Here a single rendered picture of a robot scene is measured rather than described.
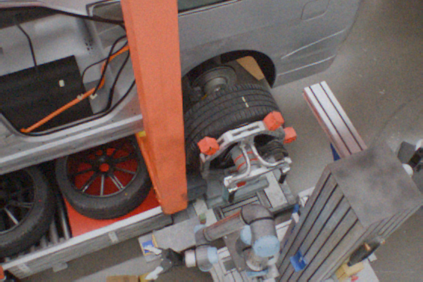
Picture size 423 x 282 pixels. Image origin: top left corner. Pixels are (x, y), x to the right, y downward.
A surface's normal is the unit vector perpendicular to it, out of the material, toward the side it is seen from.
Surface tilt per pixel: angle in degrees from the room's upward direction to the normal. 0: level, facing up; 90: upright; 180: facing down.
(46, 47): 50
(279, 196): 0
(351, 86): 0
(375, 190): 0
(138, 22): 90
